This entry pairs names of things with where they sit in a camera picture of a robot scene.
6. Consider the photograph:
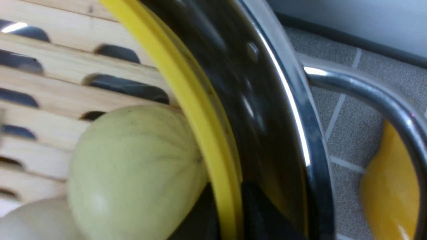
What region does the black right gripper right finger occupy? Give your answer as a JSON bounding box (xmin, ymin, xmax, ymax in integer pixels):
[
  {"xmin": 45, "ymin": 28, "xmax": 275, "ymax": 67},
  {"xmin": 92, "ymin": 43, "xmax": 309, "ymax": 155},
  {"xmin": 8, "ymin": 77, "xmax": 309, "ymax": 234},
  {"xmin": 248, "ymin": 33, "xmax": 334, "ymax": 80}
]
[{"xmin": 242, "ymin": 181, "xmax": 306, "ymax": 240}]

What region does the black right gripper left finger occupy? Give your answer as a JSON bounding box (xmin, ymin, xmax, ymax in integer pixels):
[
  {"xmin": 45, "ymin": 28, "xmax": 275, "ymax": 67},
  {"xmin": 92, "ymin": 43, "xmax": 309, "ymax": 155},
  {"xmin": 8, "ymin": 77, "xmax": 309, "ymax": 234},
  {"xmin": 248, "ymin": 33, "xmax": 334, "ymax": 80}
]
[{"xmin": 169, "ymin": 183, "xmax": 221, "ymax": 240}]

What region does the yellow-rimmed bamboo steamer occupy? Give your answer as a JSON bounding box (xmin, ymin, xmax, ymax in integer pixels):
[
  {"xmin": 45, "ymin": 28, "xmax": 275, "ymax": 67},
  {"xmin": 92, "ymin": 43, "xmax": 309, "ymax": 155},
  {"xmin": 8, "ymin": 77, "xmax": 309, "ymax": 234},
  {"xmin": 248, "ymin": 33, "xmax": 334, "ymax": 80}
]
[{"xmin": 1, "ymin": 0, "xmax": 244, "ymax": 240}]

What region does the stainless steel pot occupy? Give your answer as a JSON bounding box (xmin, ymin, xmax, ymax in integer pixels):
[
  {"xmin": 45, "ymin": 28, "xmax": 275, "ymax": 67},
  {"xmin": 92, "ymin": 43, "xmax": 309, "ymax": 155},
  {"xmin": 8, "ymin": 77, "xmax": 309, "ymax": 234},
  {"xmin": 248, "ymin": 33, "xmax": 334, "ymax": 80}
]
[{"xmin": 141, "ymin": 0, "xmax": 426, "ymax": 240}]

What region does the pale green bun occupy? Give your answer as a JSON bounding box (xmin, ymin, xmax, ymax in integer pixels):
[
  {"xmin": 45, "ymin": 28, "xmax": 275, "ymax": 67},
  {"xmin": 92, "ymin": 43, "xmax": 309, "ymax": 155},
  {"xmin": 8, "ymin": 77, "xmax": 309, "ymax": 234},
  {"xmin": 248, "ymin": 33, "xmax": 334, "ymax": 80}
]
[{"xmin": 67, "ymin": 105, "xmax": 208, "ymax": 240}]

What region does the yellow banana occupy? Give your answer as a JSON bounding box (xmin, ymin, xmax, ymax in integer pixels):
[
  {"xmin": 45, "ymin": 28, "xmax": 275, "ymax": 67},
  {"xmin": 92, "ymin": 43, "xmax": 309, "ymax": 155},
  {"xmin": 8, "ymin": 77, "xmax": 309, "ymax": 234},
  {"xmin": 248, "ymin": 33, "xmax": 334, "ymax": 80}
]
[{"xmin": 360, "ymin": 120, "xmax": 420, "ymax": 240}]

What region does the grey checked tablecloth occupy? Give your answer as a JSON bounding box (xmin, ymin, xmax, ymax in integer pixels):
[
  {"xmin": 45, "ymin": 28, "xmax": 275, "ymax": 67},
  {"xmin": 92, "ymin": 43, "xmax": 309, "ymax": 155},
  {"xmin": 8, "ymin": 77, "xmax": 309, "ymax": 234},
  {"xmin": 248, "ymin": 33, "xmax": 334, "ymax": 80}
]
[{"xmin": 285, "ymin": 27, "xmax": 427, "ymax": 240}]

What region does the white bun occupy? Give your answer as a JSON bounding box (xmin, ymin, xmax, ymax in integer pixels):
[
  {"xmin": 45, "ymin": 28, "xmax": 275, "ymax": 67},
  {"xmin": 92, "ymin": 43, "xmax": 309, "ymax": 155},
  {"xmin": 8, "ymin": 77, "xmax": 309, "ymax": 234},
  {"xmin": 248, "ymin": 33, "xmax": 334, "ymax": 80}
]
[{"xmin": 0, "ymin": 197, "xmax": 86, "ymax": 240}]

